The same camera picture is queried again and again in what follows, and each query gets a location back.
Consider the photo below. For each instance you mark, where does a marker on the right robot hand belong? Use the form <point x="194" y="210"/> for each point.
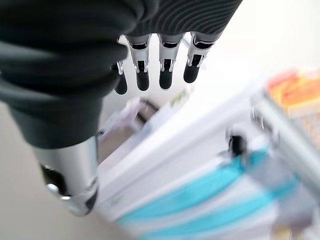
<point x="62" y="62"/>

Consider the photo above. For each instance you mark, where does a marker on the small green white medicine packet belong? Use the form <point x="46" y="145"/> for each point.
<point x="181" y="97"/>

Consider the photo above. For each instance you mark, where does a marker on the white medical cart blue drawers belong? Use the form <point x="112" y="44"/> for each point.
<point x="187" y="150"/>

